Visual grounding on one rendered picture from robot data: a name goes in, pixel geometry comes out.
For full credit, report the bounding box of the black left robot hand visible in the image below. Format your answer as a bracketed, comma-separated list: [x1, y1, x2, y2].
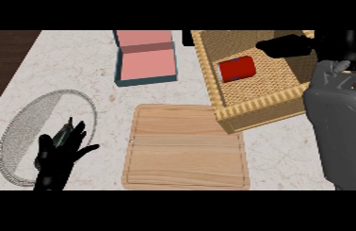
[32, 117, 102, 191]

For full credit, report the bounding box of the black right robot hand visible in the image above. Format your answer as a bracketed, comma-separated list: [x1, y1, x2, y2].
[254, 30, 356, 71]

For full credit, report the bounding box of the red can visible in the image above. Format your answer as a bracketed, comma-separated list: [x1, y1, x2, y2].
[217, 55, 257, 84]

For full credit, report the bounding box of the wicker basket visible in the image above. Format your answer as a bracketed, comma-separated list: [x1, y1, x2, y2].
[189, 30, 325, 135]

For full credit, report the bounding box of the wooden cutting board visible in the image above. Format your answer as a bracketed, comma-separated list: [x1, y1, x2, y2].
[121, 104, 251, 190]

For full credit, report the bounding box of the small black object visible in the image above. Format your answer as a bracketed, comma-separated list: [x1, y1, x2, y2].
[180, 30, 196, 47]

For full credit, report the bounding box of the pink and teal open box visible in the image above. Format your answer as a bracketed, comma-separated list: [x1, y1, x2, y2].
[112, 30, 179, 88]

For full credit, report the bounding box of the grey wire mesh strainer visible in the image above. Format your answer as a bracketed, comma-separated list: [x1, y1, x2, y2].
[0, 89, 99, 188]

